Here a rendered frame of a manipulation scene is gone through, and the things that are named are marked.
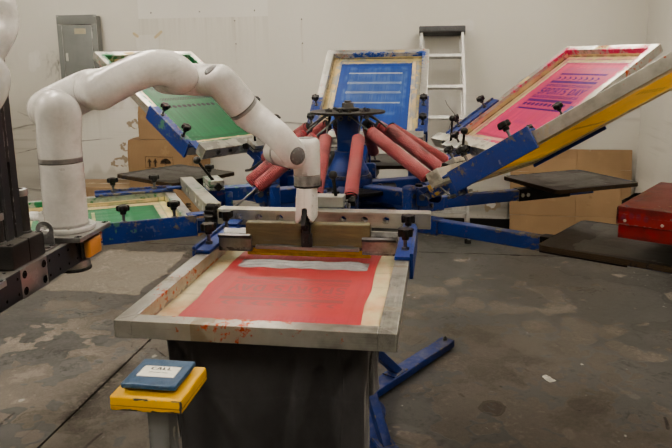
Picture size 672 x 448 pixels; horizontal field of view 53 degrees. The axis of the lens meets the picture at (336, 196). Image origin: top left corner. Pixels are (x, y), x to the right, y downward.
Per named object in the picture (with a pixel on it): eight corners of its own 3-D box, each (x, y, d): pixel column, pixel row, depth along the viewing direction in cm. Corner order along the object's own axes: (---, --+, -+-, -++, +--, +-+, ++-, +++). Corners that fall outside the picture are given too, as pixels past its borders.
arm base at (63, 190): (13, 235, 150) (6, 166, 147) (43, 221, 163) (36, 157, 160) (80, 236, 149) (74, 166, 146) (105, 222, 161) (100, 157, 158)
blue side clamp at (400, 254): (413, 279, 178) (413, 254, 177) (394, 278, 179) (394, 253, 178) (417, 248, 207) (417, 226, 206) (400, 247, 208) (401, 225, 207)
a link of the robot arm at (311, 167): (275, 141, 177) (259, 137, 185) (277, 181, 179) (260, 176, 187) (324, 136, 185) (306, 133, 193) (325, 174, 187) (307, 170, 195)
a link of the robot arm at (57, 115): (42, 167, 145) (35, 91, 142) (31, 159, 156) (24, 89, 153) (89, 162, 150) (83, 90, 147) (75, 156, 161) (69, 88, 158)
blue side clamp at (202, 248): (210, 271, 187) (209, 247, 185) (193, 271, 187) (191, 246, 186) (241, 242, 216) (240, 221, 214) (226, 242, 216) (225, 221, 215)
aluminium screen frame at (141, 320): (397, 352, 131) (397, 334, 131) (114, 337, 140) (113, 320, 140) (413, 244, 208) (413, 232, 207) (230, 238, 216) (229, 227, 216)
